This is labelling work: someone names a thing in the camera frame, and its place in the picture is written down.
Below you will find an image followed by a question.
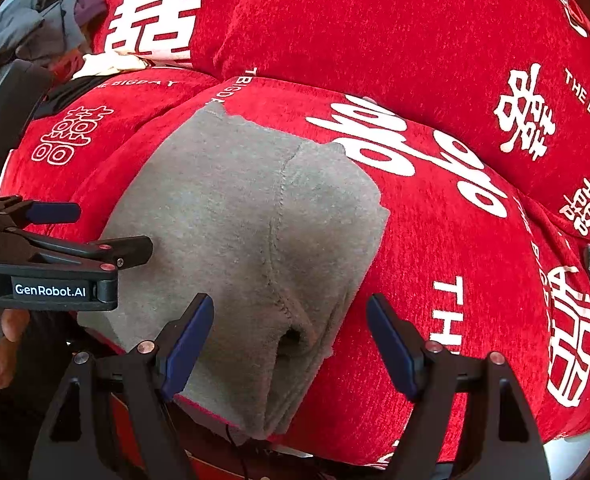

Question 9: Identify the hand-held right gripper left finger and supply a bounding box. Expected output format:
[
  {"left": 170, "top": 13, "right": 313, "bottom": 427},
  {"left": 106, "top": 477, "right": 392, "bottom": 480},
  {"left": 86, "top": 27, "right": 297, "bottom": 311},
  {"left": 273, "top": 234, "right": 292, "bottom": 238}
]
[{"left": 28, "top": 292, "right": 215, "bottom": 480}]

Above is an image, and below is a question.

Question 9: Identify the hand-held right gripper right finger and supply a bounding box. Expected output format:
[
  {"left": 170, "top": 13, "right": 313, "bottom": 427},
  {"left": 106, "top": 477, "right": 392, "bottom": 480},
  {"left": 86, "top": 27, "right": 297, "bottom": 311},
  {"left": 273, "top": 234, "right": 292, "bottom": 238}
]
[{"left": 366, "top": 292, "right": 550, "bottom": 480}]

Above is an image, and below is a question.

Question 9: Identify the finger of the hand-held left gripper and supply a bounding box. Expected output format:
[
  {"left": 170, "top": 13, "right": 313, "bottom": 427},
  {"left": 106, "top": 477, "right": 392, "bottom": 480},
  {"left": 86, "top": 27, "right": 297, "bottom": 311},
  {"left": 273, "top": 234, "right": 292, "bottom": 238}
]
[
  {"left": 0, "top": 227, "right": 153, "bottom": 277},
  {"left": 0, "top": 195, "right": 82, "bottom": 231}
]

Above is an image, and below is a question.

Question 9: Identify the grey knit garment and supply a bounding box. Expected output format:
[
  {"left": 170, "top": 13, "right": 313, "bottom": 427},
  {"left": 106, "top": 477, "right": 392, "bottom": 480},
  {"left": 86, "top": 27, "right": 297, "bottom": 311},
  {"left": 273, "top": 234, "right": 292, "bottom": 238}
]
[{"left": 78, "top": 102, "right": 391, "bottom": 441}]

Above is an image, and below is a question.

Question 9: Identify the pile of grey clothes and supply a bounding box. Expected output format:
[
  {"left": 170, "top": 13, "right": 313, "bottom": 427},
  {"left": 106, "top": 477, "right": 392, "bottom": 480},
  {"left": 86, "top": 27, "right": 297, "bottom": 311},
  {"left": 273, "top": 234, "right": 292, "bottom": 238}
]
[{"left": 0, "top": 0, "right": 108, "bottom": 91}]

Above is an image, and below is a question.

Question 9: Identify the person's left hand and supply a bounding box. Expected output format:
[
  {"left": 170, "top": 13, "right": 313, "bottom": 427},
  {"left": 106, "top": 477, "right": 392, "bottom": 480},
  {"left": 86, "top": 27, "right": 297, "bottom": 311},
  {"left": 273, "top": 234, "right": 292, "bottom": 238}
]
[{"left": 0, "top": 307, "right": 31, "bottom": 391}]

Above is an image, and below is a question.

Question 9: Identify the black cloth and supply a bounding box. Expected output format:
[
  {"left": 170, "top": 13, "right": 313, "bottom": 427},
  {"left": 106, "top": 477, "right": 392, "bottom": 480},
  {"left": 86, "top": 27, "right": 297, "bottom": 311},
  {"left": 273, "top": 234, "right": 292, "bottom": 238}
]
[{"left": 32, "top": 75, "right": 106, "bottom": 121}]

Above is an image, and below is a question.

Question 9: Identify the cream cloth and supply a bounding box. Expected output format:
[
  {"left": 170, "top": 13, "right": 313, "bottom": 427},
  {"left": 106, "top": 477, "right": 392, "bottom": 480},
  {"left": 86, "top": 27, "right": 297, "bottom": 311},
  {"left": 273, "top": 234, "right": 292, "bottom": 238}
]
[{"left": 72, "top": 52, "right": 148, "bottom": 80}]

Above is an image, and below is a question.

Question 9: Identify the pale printed sheet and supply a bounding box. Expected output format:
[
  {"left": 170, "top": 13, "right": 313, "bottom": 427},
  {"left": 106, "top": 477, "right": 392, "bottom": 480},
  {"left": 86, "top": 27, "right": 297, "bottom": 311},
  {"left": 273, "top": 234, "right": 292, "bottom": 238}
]
[{"left": 545, "top": 420, "right": 590, "bottom": 461}]

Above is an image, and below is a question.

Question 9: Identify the red printed sofa cover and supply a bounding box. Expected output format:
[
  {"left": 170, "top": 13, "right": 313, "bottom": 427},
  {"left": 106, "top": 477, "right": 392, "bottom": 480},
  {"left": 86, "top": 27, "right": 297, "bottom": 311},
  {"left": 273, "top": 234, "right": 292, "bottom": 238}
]
[{"left": 0, "top": 0, "right": 590, "bottom": 466}]

